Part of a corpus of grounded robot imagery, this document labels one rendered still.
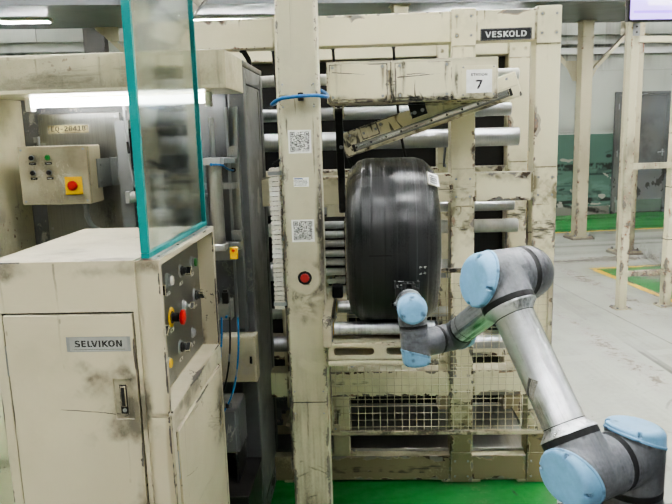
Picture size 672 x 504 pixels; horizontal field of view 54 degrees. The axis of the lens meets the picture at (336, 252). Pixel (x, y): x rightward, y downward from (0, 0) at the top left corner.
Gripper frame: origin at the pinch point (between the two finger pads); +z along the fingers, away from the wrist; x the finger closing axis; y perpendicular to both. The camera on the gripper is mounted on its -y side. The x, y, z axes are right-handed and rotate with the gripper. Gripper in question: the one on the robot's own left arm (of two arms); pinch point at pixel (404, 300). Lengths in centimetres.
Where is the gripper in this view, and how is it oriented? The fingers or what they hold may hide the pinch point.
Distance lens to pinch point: 206.0
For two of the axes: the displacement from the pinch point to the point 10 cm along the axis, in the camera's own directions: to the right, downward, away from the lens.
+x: -10.0, 0.2, 0.5
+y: -0.2, -10.0, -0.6
